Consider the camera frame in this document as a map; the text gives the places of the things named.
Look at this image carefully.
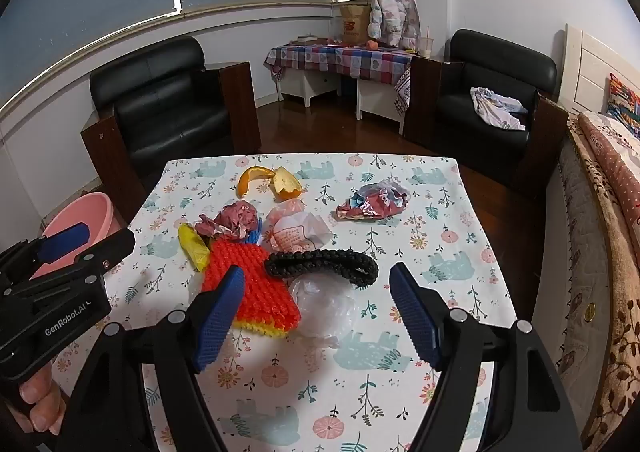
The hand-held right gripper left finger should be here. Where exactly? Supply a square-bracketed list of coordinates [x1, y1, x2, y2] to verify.
[65, 265, 246, 452]

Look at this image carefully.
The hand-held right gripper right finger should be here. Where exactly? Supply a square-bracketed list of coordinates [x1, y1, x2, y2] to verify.
[389, 262, 583, 452]

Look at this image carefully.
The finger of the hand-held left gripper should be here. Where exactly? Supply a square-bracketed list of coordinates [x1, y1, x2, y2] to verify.
[0, 223, 92, 285]
[20, 229, 137, 305]

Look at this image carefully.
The pink plastic basin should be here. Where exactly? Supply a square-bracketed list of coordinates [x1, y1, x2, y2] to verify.
[30, 192, 121, 279]

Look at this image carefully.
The yellow plastic bag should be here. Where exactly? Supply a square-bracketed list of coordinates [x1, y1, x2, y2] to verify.
[177, 223, 211, 273]

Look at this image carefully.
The clear plastic bag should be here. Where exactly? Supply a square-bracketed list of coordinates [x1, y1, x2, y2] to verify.
[289, 269, 358, 348]

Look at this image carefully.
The person's left hand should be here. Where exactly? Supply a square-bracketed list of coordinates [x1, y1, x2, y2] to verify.
[17, 364, 65, 434]

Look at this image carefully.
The red yellow foam net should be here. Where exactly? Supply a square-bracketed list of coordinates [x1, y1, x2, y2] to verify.
[200, 238, 301, 338]

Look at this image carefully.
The floral bear printed tablecloth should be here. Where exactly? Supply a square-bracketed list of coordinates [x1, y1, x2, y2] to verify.
[50, 152, 518, 452]

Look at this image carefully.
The crumpled maroon paper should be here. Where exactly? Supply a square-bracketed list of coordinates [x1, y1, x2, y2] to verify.
[195, 201, 263, 240]

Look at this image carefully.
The white bag with red print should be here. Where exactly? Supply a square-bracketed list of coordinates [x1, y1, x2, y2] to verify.
[264, 199, 332, 253]

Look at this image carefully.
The crumpled colourful wrapper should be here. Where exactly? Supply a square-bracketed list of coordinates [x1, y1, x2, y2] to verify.
[336, 179, 411, 222]

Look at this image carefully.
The curved orange peel strip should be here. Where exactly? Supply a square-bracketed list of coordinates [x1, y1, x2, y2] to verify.
[236, 165, 276, 198]

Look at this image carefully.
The cupped orange peel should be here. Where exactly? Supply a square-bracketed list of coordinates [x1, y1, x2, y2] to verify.
[271, 166, 302, 199]

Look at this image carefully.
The black leather armchair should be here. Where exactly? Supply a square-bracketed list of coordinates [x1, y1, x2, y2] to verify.
[81, 35, 262, 193]
[404, 29, 568, 183]

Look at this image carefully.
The quilted mattress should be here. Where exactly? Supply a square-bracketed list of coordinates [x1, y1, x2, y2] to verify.
[530, 132, 631, 438]

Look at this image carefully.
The brown floral blanket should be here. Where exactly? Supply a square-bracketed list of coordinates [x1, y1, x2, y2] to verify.
[565, 115, 640, 452]

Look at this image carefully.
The pale printed cloth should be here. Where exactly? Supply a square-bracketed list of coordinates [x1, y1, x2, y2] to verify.
[470, 86, 528, 132]

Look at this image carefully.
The pink dotted duvet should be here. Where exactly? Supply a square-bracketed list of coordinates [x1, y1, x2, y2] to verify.
[577, 111, 640, 228]

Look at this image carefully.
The white side table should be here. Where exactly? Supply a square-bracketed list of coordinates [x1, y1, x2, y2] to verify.
[277, 70, 408, 135]

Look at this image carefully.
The checked tablecloth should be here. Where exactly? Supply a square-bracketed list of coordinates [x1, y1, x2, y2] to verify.
[264, 41, 418, 115]

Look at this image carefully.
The brown paper bag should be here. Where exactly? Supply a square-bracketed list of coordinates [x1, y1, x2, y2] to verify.
[341, 4, 373, 46]

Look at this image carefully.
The cream wooden headboard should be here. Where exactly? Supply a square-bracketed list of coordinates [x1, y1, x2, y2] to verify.
[557, 24, 640, 115]

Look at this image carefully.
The colourful patterned pillow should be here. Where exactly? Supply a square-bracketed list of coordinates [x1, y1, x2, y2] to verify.
[607, 73, 640, 138]

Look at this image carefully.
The pale puffy jacket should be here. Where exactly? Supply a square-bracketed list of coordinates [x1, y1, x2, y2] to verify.
[367, 0, 422, 49]

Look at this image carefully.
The black braided cord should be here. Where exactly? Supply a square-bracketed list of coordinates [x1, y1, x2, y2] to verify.
[264, 248, 379, 289]

